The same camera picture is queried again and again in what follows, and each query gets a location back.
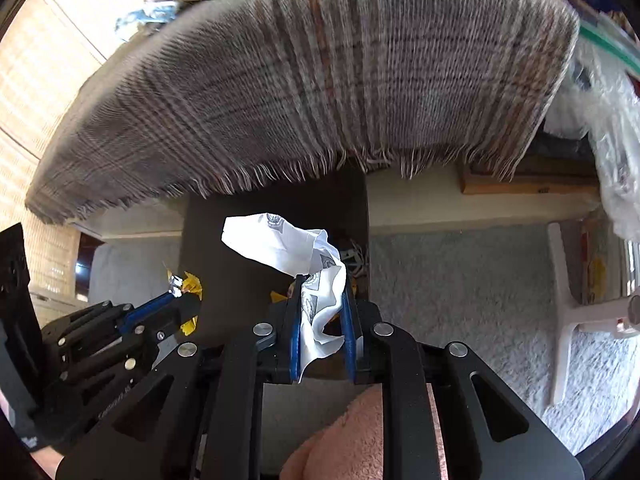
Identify white printed paper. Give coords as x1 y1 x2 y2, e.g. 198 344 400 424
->
221 214 348 385

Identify blue white crumpled wrapper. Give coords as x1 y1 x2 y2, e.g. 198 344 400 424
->
116 2 178 41

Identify brown cardboard box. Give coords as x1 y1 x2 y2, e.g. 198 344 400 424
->
460 152 601 196

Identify red yellow printed box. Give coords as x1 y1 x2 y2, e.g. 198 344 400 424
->
580 217 608 306

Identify grey rug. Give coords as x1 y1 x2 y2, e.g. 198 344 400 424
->
87 232 640 456

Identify clear plastic bag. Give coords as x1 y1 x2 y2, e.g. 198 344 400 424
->
545 10 640 241

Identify grey plaid blanket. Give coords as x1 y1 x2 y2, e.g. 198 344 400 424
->
25 0 581 226

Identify white furniture leg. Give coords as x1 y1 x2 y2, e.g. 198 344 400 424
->
547 222 640 408

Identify person's left forearm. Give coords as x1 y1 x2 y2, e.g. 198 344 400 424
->
30 447 67 480

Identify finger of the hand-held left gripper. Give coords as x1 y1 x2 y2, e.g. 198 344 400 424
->
42 291 202 349
47 326 182 397

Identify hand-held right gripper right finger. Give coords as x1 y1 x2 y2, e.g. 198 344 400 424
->
341 289 586 480

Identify pink towel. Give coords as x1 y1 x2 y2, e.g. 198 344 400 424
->
280 387 441 480

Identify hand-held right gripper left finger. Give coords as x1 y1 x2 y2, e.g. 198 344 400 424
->
56 274 308 480

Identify yellow silver candy wrapper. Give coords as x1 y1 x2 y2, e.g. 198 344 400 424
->
162 262 206 337

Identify dark bin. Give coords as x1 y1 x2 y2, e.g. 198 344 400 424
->
181 162 371 381

